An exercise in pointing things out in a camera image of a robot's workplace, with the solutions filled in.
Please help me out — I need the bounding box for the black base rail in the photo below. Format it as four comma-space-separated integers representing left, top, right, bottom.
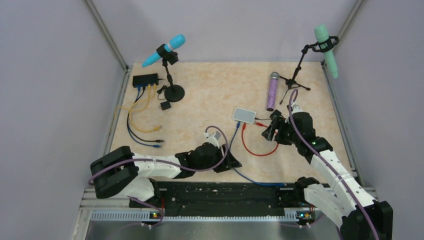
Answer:
147, 181, 312, 217

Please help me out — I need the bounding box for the small black adapter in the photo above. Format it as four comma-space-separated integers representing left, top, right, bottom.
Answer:
160, 101, 172, 111

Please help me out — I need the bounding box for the red ethernet cable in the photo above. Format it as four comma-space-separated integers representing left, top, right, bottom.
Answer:
241, 122, 280, 157

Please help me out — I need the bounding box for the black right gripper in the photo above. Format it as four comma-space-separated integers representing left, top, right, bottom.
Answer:
262, 115, 301, 146

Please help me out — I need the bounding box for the black tripod mic stand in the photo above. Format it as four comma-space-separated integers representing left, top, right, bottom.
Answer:
279, 35, 340, 105

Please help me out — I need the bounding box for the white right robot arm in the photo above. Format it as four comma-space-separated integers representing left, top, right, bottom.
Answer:
261, 110, 394, 240

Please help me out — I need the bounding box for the white network switch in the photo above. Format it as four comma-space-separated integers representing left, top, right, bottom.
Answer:
232, 107, 256, 124

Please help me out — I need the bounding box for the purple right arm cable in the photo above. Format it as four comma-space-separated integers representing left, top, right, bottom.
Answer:
287, 88, 380, 240

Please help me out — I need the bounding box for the yellow ethernet cable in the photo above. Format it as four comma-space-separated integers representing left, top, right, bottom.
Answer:
113, 84, 163, 134

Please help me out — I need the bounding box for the cyan microphone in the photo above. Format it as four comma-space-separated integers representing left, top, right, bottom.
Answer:
141, 34, 186, 68

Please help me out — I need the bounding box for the black network switch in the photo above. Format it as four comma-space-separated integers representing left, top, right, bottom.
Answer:
132, 73, 159, 88

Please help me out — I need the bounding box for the purple glitter microphone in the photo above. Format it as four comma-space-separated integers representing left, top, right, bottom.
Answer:
266, 71, 280, 112

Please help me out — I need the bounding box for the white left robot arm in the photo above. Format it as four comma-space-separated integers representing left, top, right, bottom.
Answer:
88, 142, 242, 207

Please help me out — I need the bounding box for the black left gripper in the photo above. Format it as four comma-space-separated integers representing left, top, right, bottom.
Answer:
195, 143, 242, 173

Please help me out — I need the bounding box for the mint green microphone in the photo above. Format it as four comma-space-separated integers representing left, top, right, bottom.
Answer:
314, 24, 340, 79

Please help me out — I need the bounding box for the black round-base mic stand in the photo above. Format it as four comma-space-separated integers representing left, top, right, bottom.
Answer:
162, 60, 185, 103

